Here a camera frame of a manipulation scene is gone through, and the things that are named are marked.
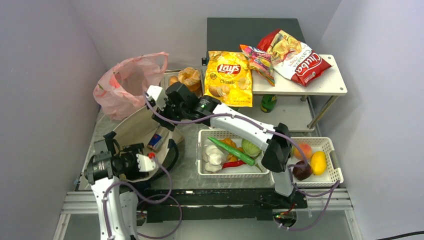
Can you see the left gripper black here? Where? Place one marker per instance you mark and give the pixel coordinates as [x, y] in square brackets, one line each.
[132, 150]

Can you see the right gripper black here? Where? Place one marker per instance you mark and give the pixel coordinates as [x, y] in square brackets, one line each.
[162, 116]

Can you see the can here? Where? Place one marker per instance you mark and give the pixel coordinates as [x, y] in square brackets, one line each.
[157, 139]

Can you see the orange breaded food piece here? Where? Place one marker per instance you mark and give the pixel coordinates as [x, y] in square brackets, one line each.
[190, 77]

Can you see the beige canvas tote bag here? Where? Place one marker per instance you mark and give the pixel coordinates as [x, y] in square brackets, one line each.
[134, 133]

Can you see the pink plastic grocery bag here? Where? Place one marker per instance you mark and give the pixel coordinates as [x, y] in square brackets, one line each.
[120, 90]

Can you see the yellow Lays chips bag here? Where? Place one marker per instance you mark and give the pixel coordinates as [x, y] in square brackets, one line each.
[228, 78]

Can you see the clear dumplings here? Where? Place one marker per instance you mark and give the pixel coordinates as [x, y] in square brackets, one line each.
[213, 158]

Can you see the green cabbage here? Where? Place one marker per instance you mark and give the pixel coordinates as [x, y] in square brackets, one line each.
[250, 149]

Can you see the orange candy snack bag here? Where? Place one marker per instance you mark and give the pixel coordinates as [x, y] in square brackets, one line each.
[259, 61]

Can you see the dark red apple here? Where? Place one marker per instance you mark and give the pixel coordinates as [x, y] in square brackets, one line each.
[303, 172]

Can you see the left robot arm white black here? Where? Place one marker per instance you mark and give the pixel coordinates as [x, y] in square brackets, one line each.
[116, 208]

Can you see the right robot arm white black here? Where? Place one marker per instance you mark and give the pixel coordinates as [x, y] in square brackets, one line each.
[274, 141]

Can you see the metal baking tray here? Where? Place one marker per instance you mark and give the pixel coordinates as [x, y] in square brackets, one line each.
[165, 80]

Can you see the bread loaf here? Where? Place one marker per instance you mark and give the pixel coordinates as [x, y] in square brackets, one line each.
[173, 79]

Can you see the orange habanero pepper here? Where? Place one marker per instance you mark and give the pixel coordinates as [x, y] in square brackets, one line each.
[230, 157]

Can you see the left white plastic basket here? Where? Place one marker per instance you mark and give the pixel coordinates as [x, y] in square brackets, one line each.
[243, 171]

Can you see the white plastic basket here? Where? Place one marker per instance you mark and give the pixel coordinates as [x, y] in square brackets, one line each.
[243, 171]
[333, 171]

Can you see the red chili pepper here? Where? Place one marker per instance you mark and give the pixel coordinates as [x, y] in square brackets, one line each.
[233, 164]

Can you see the dark grey back panel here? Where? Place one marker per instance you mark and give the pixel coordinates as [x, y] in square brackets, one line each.
[227, 33]

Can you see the right green glass bottle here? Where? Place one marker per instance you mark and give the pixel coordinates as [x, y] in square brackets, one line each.
[268, 103]

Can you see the white two-tier shelf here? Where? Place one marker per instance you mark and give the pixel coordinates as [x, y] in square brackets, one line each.
[294, 106]

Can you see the red cassava chips bag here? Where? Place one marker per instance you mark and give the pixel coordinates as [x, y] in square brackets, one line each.
[292, 58]

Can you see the peach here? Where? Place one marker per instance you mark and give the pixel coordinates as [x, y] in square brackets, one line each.
[305, 148]

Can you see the yellow mango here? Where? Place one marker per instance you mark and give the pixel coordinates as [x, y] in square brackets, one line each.
[318, 163]

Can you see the right white plastic basket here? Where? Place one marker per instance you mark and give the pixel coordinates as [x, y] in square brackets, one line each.
[333, 171]

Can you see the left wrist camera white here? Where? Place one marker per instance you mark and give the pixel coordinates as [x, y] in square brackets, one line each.
[146, 163]

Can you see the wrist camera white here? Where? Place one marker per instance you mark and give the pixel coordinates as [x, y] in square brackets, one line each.
[146, 163]
[157, 95]

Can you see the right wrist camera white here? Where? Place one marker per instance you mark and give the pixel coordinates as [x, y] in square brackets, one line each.
[157, 95]

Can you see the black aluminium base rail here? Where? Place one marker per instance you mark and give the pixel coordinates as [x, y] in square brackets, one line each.
[258, 202]

